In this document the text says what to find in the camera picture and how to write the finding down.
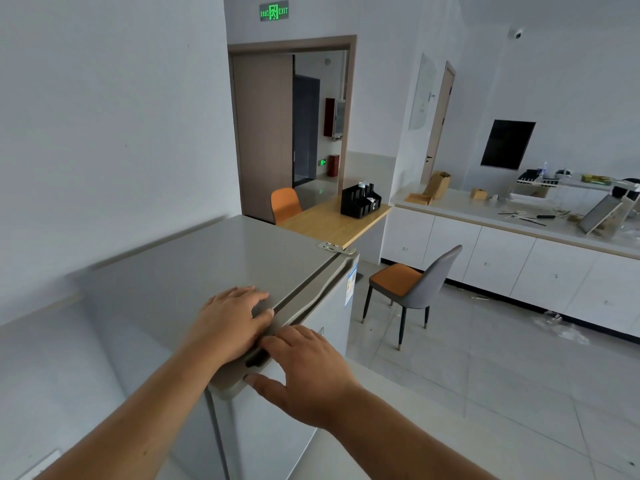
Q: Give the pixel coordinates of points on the person's right hand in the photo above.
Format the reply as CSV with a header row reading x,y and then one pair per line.
x,y
315,374

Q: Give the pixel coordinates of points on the person's left hand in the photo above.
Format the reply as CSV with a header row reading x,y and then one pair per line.
x,y
225,324

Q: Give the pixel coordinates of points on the person's right thumb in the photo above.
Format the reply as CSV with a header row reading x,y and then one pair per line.
x,y
265,387

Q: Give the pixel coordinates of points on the silver refrigerator door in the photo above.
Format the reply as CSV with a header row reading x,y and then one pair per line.
x,y
260,444

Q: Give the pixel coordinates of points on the silver refrigerator body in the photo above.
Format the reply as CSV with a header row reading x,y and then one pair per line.
x,y
200,264

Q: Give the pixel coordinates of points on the person's right forearm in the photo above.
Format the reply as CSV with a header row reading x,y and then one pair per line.
x,y
400,444

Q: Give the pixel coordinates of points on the person's left forearm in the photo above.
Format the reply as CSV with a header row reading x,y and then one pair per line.
x,y
145,419

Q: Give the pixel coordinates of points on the blue white label sticker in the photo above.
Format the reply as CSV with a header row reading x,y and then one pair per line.
x,y
352,281

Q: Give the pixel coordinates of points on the metal refrigerator hinge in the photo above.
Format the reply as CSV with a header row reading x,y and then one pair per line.
x,y
334,246

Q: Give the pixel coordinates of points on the grey chair with orange seat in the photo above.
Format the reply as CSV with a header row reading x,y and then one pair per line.
x,y
400,282

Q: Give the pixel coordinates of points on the wooden table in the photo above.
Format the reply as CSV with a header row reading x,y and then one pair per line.
x,y
330,222

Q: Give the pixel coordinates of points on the black desk organizer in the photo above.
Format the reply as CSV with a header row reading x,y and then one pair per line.
x,y
359,200

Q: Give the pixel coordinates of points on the red bin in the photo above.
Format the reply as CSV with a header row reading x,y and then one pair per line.
x,y
334,166

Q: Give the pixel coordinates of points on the flat cardboard box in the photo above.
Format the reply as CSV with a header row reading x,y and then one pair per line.
x,y
417,198

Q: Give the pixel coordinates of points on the brown sliding door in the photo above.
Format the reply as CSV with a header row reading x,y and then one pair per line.
x,y
262,134

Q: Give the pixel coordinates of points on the brown paper bag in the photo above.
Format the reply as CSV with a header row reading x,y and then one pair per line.
x,y
439,184

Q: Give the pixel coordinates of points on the white counter cabinet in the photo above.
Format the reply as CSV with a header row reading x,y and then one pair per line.
x,y
525,264

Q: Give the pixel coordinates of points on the small wooden box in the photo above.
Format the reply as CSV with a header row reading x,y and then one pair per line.
x,y
478,193

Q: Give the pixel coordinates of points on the clear plastic wrapping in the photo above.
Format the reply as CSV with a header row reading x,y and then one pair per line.
x,y
562,329

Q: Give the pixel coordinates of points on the white dish rack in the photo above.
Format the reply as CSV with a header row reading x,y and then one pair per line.
x,y
536,183

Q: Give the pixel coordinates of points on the framed tablet stand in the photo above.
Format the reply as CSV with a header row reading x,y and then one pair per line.
x,y
599,215

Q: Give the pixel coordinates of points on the green exit sign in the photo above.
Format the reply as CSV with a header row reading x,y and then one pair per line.
x,y
274,11

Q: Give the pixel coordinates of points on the green yellow packet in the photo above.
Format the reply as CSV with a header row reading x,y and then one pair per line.
x,y
597,178

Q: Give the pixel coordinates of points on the red wall cabinet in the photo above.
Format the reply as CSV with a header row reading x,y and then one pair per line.
x,y
330,117

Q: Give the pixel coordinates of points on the white wall board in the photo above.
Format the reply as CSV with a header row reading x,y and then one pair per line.
x,y
422,92

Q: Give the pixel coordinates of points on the black wall screen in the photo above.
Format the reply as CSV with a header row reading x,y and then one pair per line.
x,y
507,144

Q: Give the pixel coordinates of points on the white ceiling camera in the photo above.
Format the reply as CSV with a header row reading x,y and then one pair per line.
x,y
516,33

